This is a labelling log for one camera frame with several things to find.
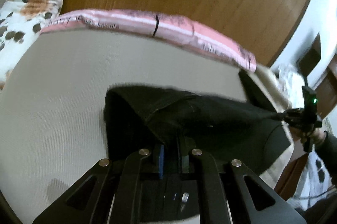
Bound person's right hand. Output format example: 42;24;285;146
301;128;327;147

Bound white textured bed mattress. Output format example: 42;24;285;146
1;30;246;223

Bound white dotted cloth bundle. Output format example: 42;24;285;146
278;64;305;98

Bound dark wall mirror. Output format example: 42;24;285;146
296;33;321;85

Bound beige bed sheet edge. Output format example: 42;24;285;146
254;64;294;189

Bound pink striped baby pillow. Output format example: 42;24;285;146
41;9;257;72

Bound white brown floral pillow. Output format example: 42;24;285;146
1;0;63;88

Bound black pants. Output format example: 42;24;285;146
103;72;291;174

